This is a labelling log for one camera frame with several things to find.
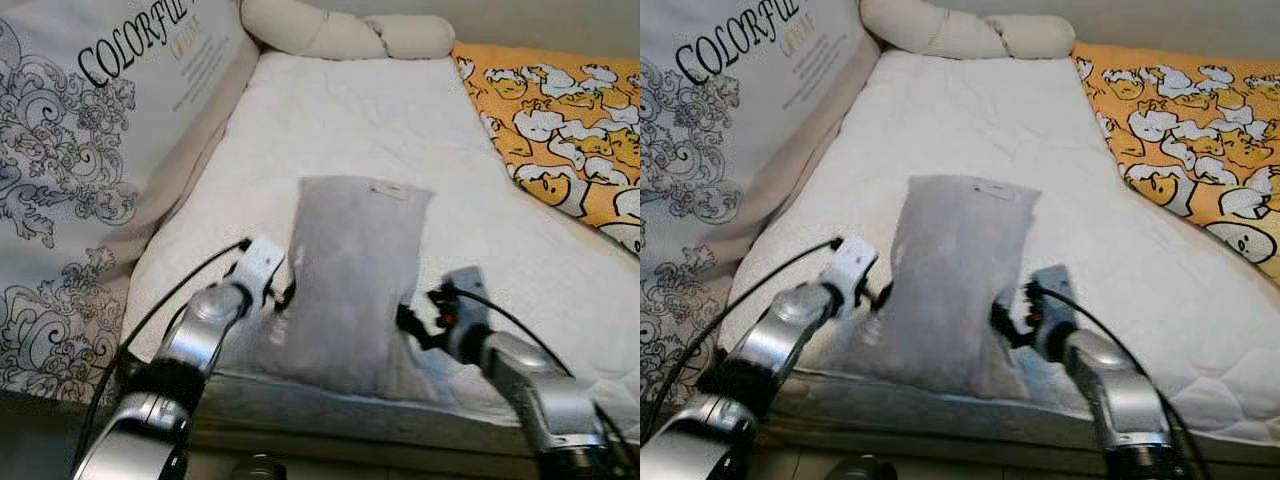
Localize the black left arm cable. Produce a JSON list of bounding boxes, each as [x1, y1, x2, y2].
[[640, 237, 846, 441], [75, 237, 253, 471]]

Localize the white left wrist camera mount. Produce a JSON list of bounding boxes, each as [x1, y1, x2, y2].
[[830, 237, 881, 311], [228, 237, 288, 313]]

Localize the beige twisted bolster pillow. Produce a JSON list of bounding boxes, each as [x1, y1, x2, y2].
[[240, 0, 456, 61], [860, 0, 1076, 61]]

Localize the white printed headboard panel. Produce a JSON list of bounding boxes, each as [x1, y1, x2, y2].
[[0, 0, 251, 401], [640, 0, 871, 391]]

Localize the white quilted mattress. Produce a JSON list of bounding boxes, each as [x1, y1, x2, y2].
[[120, 50, 641, 446], [720, 50, 1280, 446]]

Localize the grey pillow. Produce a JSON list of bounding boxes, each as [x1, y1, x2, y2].
[[840, 175, 1041, 401], [245, 175, 438, 404]]

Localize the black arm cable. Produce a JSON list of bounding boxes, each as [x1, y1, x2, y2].
[[1030, 285, 1216, 480], [640, 237, 846, 441], [432, 285, 641, 480], [75, 237, 253, 471]]

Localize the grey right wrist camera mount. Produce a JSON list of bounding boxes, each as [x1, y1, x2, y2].
[[1030, 265, 1076, 326], [440, 265, 491, 331]]

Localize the yellow egg cartoon blanket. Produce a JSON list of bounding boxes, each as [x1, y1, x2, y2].
[[1072, 42, 1280, 286], [450, 42, 641, 256]]

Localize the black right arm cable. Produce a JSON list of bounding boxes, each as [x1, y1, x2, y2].
[[1030, 285, 1216, 480], [432, 285, 641, 480]]

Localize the grey bed base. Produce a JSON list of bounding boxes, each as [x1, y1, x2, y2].
[[0, 385, 561, 471], [750, 385, 1181, 471]]

